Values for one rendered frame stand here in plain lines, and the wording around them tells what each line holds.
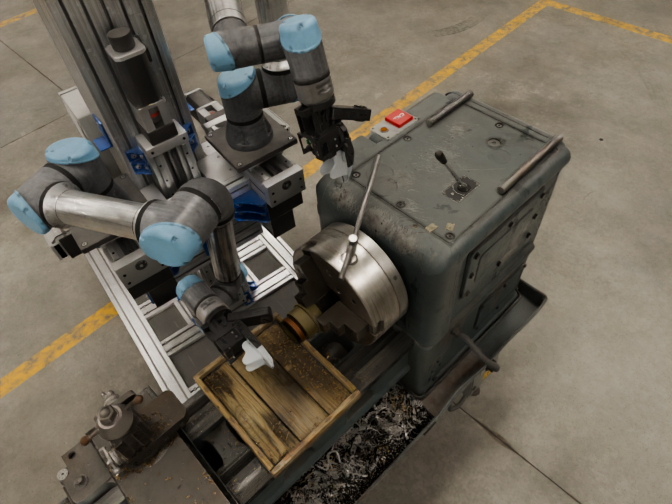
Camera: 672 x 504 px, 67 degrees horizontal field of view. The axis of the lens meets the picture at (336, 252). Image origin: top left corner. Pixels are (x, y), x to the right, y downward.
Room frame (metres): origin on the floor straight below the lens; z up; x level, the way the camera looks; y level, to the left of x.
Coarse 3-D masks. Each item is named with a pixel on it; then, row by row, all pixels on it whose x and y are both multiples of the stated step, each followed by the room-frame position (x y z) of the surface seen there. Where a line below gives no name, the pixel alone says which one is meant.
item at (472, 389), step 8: (456, 328) 0.76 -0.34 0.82; (456, 336) 0.75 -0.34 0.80; (464, 336) 0.74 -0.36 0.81; (472, 344) 0.72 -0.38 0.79; (480, 352) 0.72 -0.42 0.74; (488, 360) 0.71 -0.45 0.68; (496, 360) 0.91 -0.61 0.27; (488, 368) 0.83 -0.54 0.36; (496, 368) 0.72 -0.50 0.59; (480, 376) 0.83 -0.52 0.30; (472, 384) 0.80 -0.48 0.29; (480, 384) 0.84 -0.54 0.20; (464, 392) 0.81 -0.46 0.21; (472, 392) 0.81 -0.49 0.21; (464, 400) 0.82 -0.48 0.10; (448, 408) 0.78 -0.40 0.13; (456, 408) 0.79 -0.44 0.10
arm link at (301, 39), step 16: (304, 16) 0.93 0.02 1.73; (288, 32) 0.89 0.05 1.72; (304, 32) 0.89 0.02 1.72; (320, 32) 0.92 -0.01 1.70; (288, 48) 0.89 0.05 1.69; (304, 48) 0.88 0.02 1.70; (320, 48) 0.89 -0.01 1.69; (288, 64) 0.90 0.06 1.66; (304, 64) 0.87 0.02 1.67; (320, 64) 0.88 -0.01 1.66; (304, 80) 0.87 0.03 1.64; (320, 80) 0.87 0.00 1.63
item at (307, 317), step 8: (296, 304) 0.71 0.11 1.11; (312, 304) 0.71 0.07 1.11; (296, 312) 0.68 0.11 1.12; (304, 312) 0.68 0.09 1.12; (312, 312) 0.68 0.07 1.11; (320, 312) 0.69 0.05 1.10; (288, 320) 0.66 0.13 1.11; (296, 320) 0.66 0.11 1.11; (304, 320) 0.66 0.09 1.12; (312, 320) 0.66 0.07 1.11; (288, 328) 0.64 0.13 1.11; (296, 328) 0.64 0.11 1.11; (304, 328) 0.64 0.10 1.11; (312, 328) 0.65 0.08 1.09; (288, 336) 0.66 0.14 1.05; (296, 336) 0.63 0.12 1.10; (304, 336) 0.63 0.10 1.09
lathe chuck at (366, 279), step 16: (320, 240) 0.82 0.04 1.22; (336, 240) 0.80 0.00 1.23; (320, 256) 0.76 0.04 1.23; (336, 256) 0.75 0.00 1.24; (368, 256) 0.75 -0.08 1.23; (336, 272) 0.72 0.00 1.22; (352, 272) 0.71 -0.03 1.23; (368, 272) 0.71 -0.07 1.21; (336, 288) 0.72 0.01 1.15; (352, 288) 0.68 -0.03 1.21; (368, 288) 0.68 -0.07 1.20; (384, 288) 0.69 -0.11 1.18; (352, 304) 0.68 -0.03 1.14; (368, 304) 0.65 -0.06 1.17; (384, 304) 0.66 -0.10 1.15; (368, 320) 0.64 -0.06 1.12; (384, 320) 0.64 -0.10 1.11; (368, 336) 0.64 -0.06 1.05
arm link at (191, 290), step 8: (184, 280) 0.82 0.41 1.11; (192, 280) 0.82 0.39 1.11; (200, 280) 0.82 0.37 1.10; (176, 288) 0.81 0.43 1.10; (184, 288) 0.80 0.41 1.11; (192, 288) 0.79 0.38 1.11; (200, 288) 0.79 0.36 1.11; (208, 288) 0.80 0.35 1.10; (184, 296) 0.78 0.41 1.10; (192, 296) 0.77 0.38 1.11; (200, 296) 0.76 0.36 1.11; (208, 296) 0.76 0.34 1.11; (192, 304) 0.75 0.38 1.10; (192, 312) 0.76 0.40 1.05
